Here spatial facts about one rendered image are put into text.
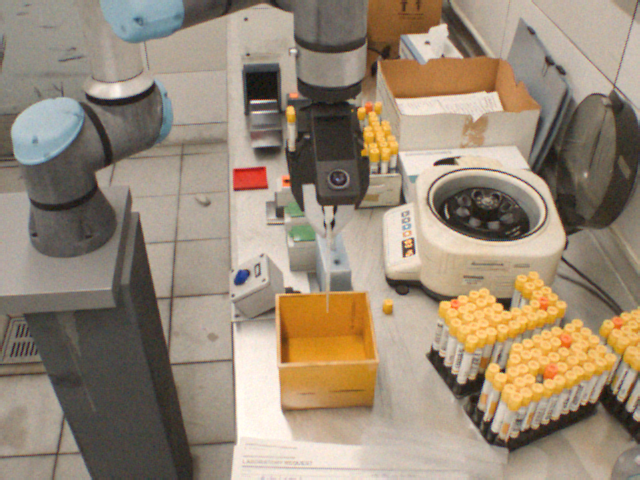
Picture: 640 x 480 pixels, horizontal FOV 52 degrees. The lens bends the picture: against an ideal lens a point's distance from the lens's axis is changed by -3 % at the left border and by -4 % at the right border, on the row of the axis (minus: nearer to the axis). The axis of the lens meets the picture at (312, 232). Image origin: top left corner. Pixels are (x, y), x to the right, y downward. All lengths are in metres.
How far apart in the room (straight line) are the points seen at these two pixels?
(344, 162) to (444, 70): 0.87
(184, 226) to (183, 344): 0.61
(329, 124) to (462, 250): 0.40
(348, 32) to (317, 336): 0.52
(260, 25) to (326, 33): 0.82
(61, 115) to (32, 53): 1.90
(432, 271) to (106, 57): 0.61
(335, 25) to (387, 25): 1.27
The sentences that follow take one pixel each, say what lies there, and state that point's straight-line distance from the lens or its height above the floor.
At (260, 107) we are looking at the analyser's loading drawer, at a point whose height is 0.93.
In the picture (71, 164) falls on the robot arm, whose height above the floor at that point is 1.08.
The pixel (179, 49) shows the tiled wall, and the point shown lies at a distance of 2.97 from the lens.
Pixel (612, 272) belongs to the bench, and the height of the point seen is 0.87.
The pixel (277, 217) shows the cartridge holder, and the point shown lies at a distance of 1.25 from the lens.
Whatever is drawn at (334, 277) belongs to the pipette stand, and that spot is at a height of 0.96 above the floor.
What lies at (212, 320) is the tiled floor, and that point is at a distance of 2.30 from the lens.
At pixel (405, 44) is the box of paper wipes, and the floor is 0.93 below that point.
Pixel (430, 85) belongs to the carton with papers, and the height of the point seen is 0.96.
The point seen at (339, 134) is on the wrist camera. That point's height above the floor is 1.29.
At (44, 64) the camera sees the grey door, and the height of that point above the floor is 0.46.
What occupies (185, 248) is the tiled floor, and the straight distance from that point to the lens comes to 2.58.
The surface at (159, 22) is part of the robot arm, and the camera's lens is 0.66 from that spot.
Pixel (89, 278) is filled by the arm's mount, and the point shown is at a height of 0.92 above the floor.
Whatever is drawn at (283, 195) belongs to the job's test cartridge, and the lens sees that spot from 1.23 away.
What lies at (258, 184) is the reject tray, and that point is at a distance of 1.35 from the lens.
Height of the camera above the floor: 1.66
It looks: 40 degrees down
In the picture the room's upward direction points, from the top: straight up
